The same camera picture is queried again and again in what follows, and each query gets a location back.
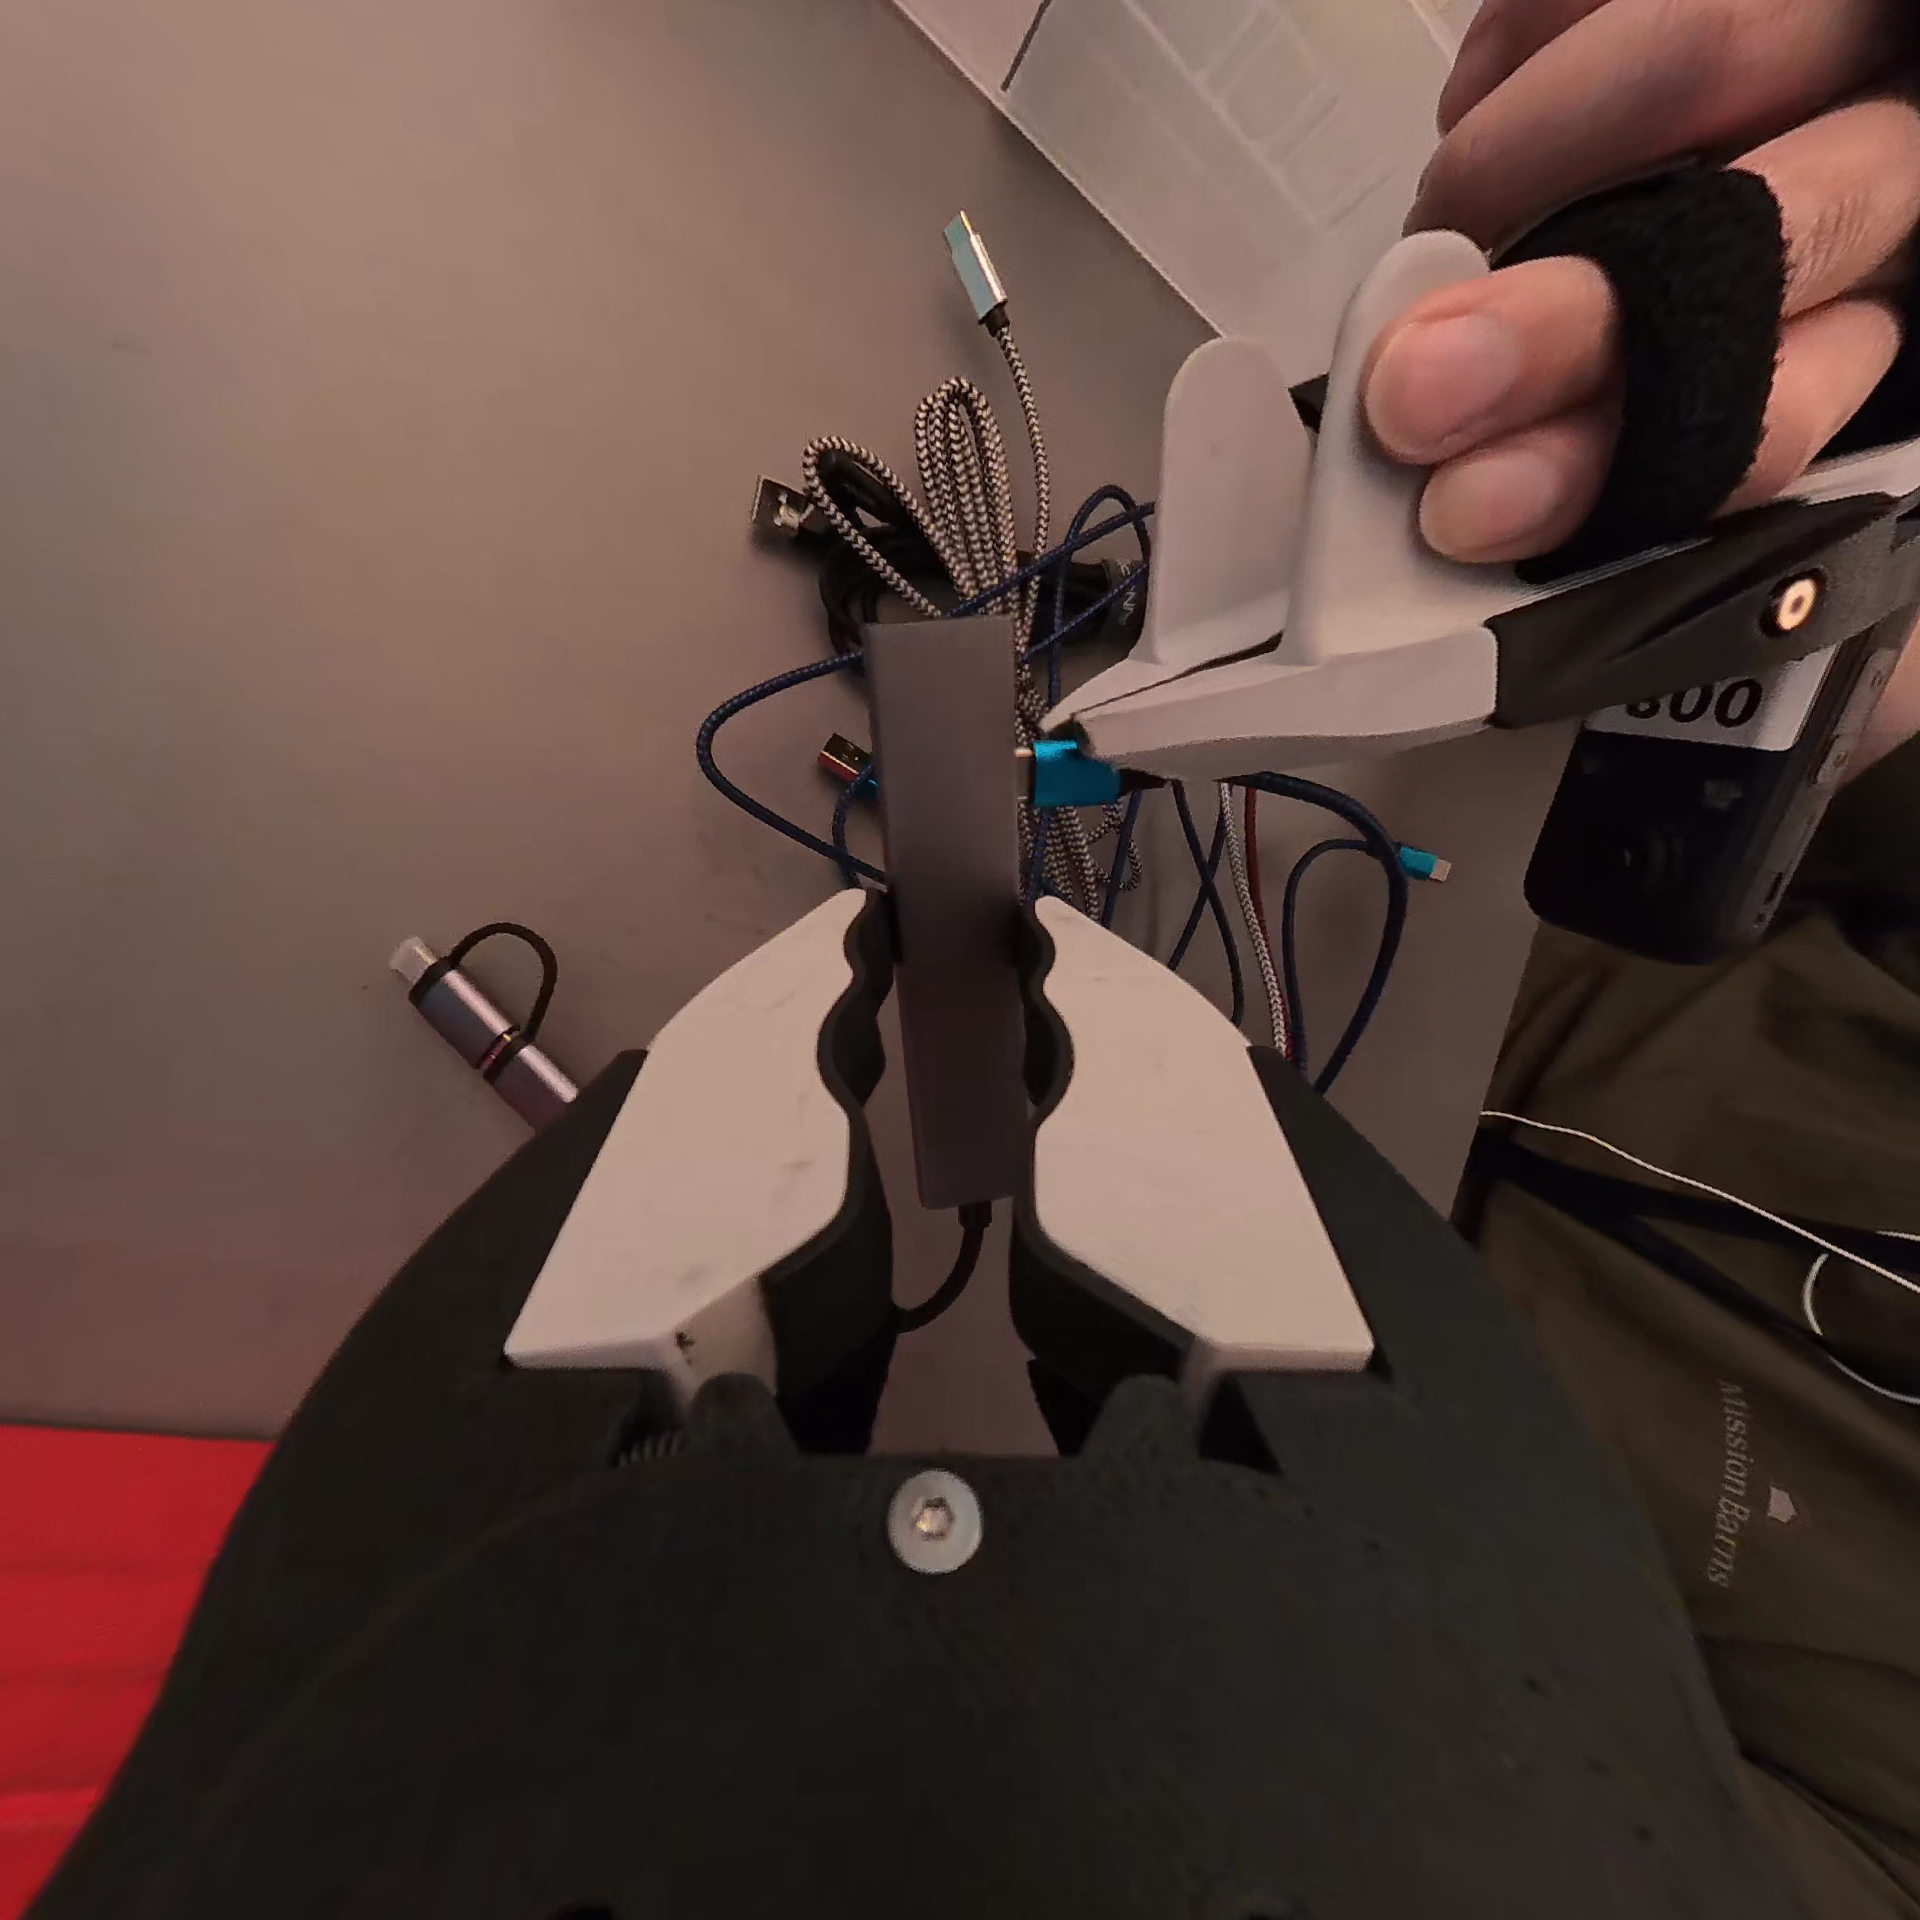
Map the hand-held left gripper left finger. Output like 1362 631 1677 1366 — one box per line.
510 886 909 1368

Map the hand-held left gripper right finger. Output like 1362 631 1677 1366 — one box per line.
1013 896 1379 1368

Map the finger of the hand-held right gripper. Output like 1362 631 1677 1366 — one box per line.
1044 676 1504 784
1105 631 1504 723

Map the black hub cable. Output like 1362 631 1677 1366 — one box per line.
892 1201 996 1330

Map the blue cable large blue plug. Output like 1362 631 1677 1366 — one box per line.
1016 732 1180 808

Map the grey usb hub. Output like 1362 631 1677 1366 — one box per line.
866 612 1035 1213

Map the grey usb adapter black loop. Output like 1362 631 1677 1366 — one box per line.
388 921 582 1133

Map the person's right hand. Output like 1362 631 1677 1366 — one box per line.
1370 0 1920 562

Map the clear plastic bin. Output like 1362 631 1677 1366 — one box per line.
892 0 1487 344

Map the red container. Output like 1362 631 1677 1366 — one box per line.
0 1416 272 1920

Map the olive green jacket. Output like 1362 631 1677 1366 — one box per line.
1477 723 1920 1920

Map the blue cable small blue plug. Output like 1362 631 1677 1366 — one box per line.
696 491 1453 1095

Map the red white striped cable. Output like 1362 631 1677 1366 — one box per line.
1216 784 1299 1057

